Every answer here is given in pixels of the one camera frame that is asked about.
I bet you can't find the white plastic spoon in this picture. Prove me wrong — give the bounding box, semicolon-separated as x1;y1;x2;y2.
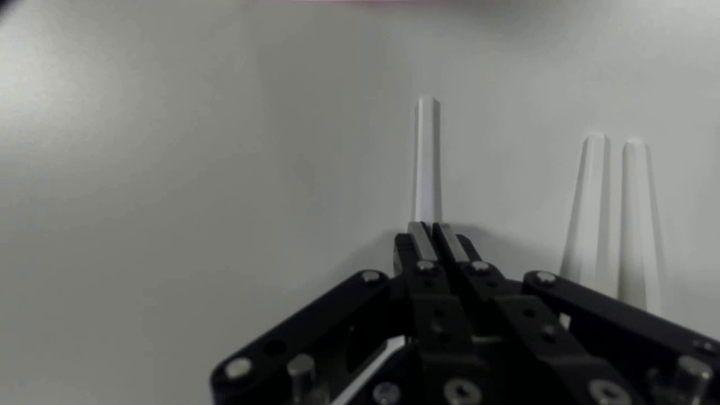
559;134;609;288
411;97;440;224
618;138;663;316

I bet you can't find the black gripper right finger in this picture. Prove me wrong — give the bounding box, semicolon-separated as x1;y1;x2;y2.
431;226;720;405

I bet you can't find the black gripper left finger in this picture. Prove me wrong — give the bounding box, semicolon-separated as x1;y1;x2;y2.
210;224;471;405

